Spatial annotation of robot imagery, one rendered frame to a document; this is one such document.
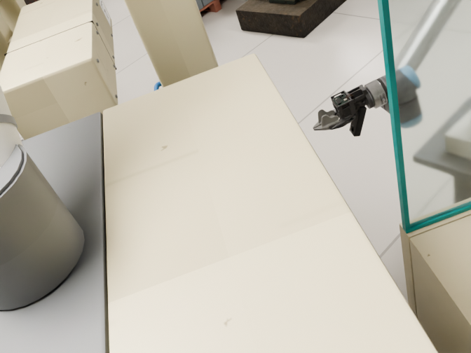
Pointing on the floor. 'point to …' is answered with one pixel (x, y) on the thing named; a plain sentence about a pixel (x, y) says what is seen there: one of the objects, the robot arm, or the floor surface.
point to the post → (173, 38)
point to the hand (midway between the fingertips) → (317, 129)
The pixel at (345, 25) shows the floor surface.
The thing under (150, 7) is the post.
